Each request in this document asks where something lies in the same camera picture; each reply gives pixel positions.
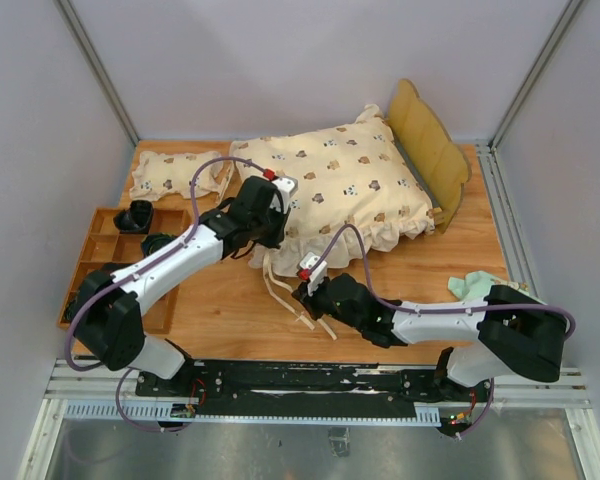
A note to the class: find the black rolled sock top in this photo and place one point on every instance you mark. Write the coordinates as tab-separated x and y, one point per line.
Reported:
136	219

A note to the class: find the wooden pet bed frame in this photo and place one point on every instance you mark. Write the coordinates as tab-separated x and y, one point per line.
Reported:
442	165

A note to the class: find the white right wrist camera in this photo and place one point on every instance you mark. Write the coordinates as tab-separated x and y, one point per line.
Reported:
312	271

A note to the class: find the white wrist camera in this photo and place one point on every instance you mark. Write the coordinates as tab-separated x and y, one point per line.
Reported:
284	189
312	271

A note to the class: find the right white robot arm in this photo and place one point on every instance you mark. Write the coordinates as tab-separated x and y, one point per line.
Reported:
504	332

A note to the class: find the cream animal print mattress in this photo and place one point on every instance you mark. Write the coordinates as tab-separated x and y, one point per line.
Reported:
355	193

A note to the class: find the wooden compartment tray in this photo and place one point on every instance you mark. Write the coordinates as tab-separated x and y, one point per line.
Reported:
106	248

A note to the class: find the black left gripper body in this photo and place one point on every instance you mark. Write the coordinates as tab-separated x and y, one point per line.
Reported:
269	229

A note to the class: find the rolled dark green sock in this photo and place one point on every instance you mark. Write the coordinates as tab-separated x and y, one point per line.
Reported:
154	242

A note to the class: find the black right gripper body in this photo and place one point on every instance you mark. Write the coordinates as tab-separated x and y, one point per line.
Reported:
320	303

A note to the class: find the white slotted cable duct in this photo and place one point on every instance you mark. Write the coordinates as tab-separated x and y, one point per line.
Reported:
138	411

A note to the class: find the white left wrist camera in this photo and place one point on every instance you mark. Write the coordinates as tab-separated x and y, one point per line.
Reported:
284	189

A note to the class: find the small animal print pillow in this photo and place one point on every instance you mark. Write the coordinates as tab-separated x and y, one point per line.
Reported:
159	174

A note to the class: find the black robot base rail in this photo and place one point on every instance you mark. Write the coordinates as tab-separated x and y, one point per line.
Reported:
224	386

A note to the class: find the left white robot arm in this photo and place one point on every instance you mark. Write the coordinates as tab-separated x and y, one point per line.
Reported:
111	307

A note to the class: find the mint green cloth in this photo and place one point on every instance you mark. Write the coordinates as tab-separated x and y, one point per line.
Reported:
477	284

